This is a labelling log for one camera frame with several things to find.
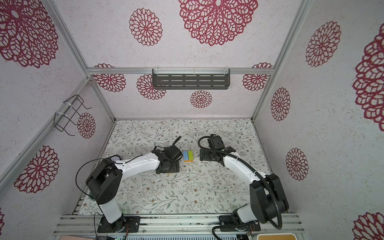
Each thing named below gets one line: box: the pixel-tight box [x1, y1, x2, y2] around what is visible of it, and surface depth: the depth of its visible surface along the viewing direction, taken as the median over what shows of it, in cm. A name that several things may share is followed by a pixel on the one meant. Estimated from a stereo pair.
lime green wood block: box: [187, 150, 194, 161], surface depth 98 cm
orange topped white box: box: [257, 233, 298, 240], surface depth 67 cm
